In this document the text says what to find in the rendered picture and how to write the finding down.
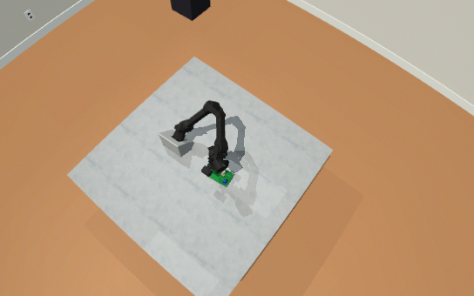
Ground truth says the green circuit board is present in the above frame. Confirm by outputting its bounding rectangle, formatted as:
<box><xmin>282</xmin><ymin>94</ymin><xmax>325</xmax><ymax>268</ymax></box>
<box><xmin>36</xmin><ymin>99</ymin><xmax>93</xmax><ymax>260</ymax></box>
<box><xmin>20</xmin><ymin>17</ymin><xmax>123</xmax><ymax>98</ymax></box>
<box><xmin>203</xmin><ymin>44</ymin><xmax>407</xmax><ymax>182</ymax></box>
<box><xmin>209</xmin><ymin>169</ymin><xmax>234</xmax><ymax>187</ymax></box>

